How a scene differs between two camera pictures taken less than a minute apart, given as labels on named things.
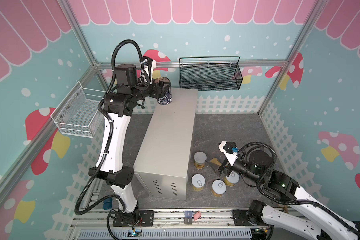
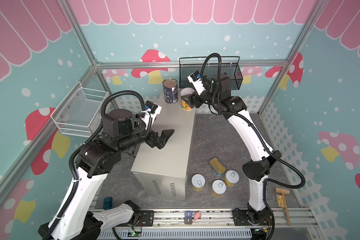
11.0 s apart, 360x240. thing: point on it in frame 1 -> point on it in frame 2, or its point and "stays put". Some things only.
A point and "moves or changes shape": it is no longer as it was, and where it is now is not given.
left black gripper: [158, 90] -> [152, 142]
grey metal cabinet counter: [166, 157] stays put
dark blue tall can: [167, 98] moves or changes shape
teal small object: [107, 203] stays put
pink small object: [197, 216] stays put
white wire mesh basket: [78, 115] stays put
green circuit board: [137, 233] stays put
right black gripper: [224, 169] -> [195, 99]
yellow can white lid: [199, 159] -> [183, 91]
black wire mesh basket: [202, 73] stays put
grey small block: [188, 219] stays put
